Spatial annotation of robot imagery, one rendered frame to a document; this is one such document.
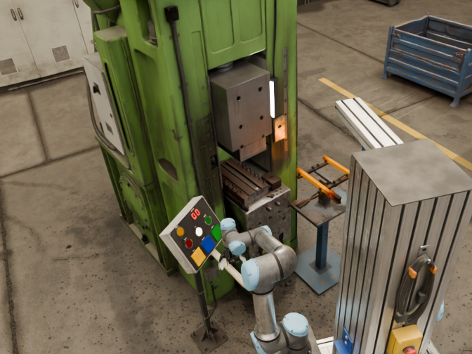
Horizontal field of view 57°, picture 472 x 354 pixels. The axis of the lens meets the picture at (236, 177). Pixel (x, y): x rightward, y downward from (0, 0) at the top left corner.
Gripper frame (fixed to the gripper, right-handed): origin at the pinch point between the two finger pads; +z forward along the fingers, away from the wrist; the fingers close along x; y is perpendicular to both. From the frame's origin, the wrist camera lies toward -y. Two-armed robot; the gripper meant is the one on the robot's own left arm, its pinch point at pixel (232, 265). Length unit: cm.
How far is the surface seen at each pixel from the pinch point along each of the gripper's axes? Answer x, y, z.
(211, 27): 11, -61, -111
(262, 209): 29, -46, 6
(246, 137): 23, -50, -49
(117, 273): -86, -100, 93
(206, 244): -11.6, -11.8, -8.4
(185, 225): -21.0, -14.9, -22.7
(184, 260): -25.2, -2.6, -9.3
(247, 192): 21, -53, -6
